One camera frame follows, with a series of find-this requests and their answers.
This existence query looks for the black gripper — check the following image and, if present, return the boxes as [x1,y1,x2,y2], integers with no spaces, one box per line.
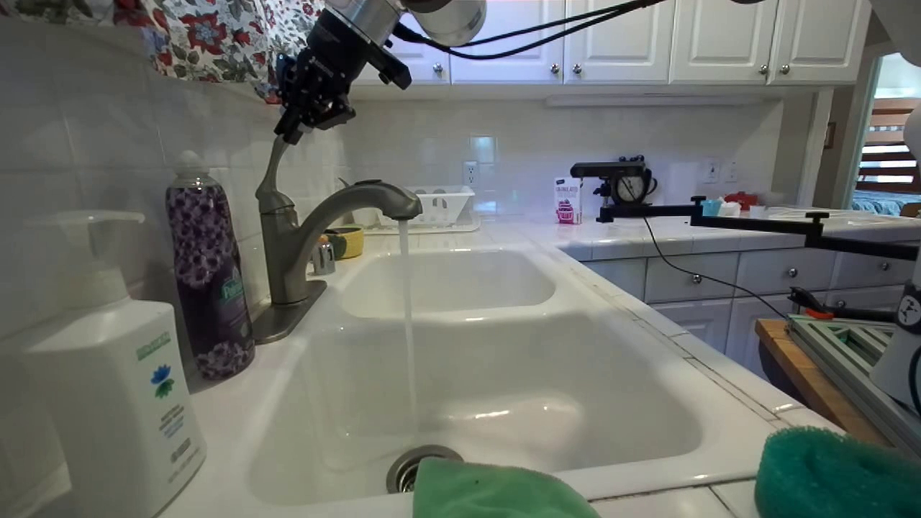
[271,7,388,148]

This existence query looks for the brushed steel kitchen faucet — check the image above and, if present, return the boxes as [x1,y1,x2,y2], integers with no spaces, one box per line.
[251,132,425,346]

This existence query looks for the floral curtain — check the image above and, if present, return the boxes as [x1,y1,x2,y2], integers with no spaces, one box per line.
[0,0,332,108]

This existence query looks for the chrome air gap cap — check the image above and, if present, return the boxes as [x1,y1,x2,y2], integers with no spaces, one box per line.
[309,234,339,280]

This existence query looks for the white dish rack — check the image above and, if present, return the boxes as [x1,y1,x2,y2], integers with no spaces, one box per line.
[374,182,477,234]

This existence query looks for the purple dish soap bottle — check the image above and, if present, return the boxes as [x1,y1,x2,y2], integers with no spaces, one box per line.
[164,151,258,385]

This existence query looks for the white pink small bottle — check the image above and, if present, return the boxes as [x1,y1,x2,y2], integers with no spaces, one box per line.
[552,177,587,231]

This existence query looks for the white soap dispenser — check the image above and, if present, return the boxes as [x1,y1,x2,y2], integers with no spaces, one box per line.
[21,211,211,518]

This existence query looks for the white double sink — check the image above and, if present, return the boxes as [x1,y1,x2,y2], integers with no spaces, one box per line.
[164,240,804,518]

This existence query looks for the metal sink drain strainer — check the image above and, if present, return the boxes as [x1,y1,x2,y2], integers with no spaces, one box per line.
[382,444,467,499]

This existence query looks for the green cloth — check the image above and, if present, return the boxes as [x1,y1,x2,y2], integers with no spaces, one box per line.
[412,454,605,518]
[752,426,921,518]

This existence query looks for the white base cabinet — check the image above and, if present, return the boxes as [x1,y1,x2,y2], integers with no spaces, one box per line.
[581,244,910,379]

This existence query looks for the wooden table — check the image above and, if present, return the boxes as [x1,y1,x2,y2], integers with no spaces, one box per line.
[755,316,887,446]

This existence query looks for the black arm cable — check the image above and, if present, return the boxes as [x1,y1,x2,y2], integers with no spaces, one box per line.
[388,0,669,63]

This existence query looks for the black stand camera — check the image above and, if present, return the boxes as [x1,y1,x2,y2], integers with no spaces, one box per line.
[571,152,661,228]

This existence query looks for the white wall cabinet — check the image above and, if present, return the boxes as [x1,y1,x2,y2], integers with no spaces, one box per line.
[381,0,876,92]

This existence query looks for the black camera cable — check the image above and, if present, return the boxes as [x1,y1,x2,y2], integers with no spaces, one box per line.
[638,215,801,322]

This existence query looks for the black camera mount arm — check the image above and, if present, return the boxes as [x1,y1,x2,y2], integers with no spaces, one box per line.
[597,195,921,263]

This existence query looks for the green grey tray frame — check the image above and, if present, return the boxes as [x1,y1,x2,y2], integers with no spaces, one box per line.
[787,312,921,454]

